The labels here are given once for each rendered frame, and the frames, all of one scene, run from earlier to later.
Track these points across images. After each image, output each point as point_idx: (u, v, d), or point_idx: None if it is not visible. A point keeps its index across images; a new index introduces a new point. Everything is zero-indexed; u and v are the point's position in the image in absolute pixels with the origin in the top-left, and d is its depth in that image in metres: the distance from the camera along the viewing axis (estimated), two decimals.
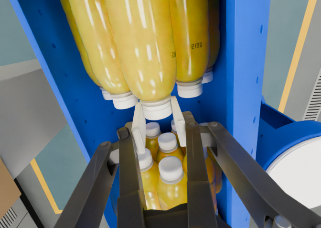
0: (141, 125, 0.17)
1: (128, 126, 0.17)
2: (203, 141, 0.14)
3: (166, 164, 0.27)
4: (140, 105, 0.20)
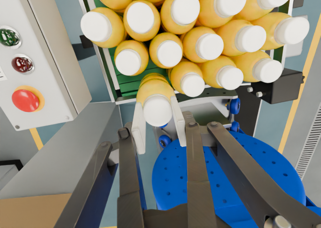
0: (141, 125, 0.17)
1: (128, 126, 0.17)
2: (203, 141, 0.14)
3: None
4: (140, 105, 0.20)
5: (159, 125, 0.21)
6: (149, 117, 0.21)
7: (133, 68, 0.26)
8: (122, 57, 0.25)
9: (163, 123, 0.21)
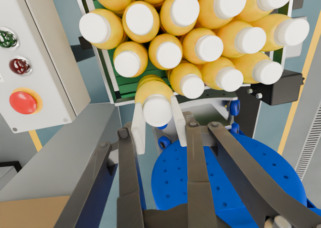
0: (141, 125, 0.17)
1: (128, 126, 0.17)
2: (203, 141, 0.14)
3: None
4: (140, 105, 0.20)
5: (159, 125, 0.21)
6: (149, 117, 0.21)
7: (132, 70, 0.26)
8: (121, 59, 0.25)
9: (163, 123, 0.21)
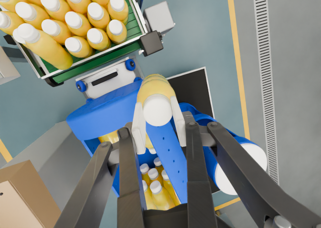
0: (141, 125, 0.17)
1: (128, 126, 0.17)
2: (203, 141, 0.14)
3: (153, 185, 0.57)
4: (140, 105, 0.20)
5: (26, 36, 0.39)
6: (20, 33, 0.39)
7: None
8: (16, 32, 0.43)
9: (28, 35, 0.39)
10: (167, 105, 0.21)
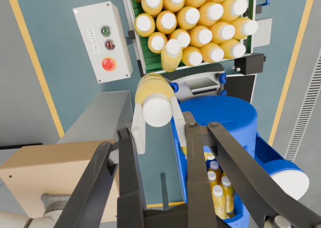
0: (141, 125, 0.17)
1: (128, 126, 0.17)
2: (203, 141, 0.14)
3: (216, 189, 0.66)
4: (140, 105, 0.20)
5: (174, 52, 0.43)
6: (169, 48, 0.43)
7: (160, 46, 0.47)
8: (155, 39, 0.47)
9: (176, 51, 0.42)
10: (168, 105, 0.20)
